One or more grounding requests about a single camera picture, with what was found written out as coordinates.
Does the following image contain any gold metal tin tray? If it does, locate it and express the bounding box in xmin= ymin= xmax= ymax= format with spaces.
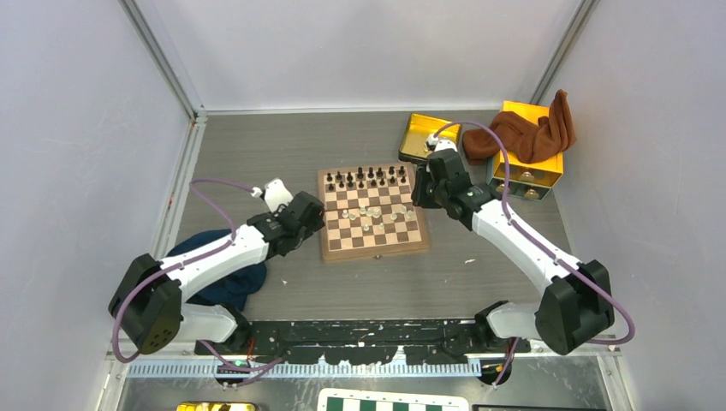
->
xmin=397 ymin=112 xmax=463 ymax=165

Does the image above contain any wooden chess board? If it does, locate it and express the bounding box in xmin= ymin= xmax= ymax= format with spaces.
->
xmin=317 ymin=163 xmax=431 ymax=262

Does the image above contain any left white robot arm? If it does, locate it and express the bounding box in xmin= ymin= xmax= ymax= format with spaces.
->
xmin=108 ymin=191 xmax=324 ymax=362

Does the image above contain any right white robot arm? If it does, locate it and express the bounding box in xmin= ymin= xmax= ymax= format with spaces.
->
xmin=412 ymin=149 xmax=616 ymax=355

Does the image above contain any green checkered calibration board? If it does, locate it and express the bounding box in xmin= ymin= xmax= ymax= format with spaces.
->
xmin=316 ymin=388 xmax=472 ymax=411

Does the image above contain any dark blue cloth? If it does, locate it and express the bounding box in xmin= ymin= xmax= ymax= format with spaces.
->
xmin=166 ymin=229 xmax=268 ymax=311

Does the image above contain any yellow drawer box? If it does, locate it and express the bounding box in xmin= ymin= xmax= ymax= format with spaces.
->
xmin=485 ymin=101 xmax=564 ymax=201

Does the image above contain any brown cloth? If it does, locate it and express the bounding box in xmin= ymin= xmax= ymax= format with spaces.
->
xmin=462 ymin=89 xmax=576 ymax=165

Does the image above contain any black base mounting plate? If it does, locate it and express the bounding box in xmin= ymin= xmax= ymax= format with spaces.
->
xmin=211 ymin=319 xmax=511 ymax=366

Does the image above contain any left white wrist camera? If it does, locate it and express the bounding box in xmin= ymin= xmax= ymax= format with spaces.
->
xmin=250 ymin=178 xmax=294 ymax=212

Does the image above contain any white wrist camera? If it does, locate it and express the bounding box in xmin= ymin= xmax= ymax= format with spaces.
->
xmin=425 ymin=134 xmax=458 ymax=152
xmin=250 ymin=178 xmax=294 ymax=212

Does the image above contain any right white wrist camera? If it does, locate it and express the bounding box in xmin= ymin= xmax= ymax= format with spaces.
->
xmin=425 ymin=134 xmax=458 ymax=152

